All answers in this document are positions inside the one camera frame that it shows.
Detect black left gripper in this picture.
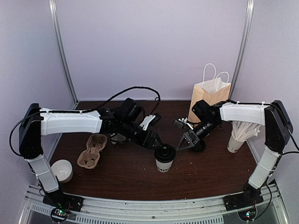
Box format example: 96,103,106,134
119,119,164,150

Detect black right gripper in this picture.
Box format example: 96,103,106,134
176,119,220,152

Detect white paper coffee cup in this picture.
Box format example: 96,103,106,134
154,144,176,173

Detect brown paper bag white handles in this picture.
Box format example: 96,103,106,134
187,63,231,123

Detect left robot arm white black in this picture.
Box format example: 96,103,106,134
19,98,163,207

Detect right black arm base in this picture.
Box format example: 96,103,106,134
223,182,263,211

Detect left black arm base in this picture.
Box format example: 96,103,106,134
43,184,84,212

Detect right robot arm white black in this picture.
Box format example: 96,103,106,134
172,100,293,206

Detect white ribbed ceramic mug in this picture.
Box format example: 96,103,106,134
110,133,130,145

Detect paper cup holding straws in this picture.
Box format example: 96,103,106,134
227,135,244,153

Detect bundle of white wrapped straws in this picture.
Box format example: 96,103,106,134
232,121,261,141

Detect brown cardboard cup carrier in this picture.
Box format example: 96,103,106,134
77,134,108,169

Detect white ceramic bowl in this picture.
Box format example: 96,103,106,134
51,160,73,183

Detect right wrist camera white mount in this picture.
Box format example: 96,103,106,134
172,118,193,130

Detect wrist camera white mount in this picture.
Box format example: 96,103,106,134
139,113,162,131
172,118,193,130

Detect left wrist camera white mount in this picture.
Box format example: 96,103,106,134
139,113,162,131

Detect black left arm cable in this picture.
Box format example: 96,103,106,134
9,86,162,157

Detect aluminium front rail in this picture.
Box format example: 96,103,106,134
18,182,292,224

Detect right aluminium corner post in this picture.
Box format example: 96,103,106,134
229,0,255,99

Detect aluminium corner post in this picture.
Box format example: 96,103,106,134
49,0,78,105
229,0,255,99

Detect left aluminium corner post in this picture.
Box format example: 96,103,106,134
49,0,78,105

